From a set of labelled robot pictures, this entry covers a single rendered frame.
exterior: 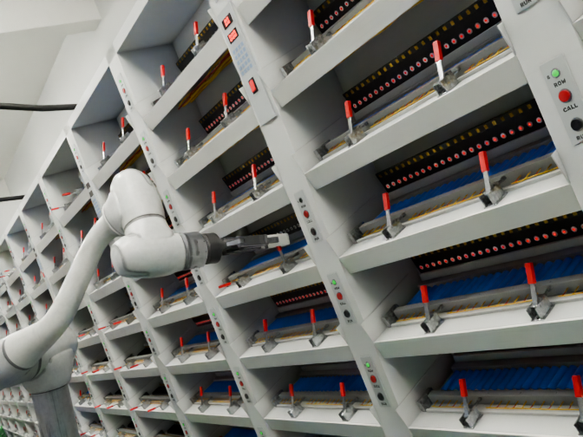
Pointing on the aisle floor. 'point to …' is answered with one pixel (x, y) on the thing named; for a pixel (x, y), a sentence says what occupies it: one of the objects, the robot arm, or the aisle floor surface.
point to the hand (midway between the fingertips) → (274, 240)
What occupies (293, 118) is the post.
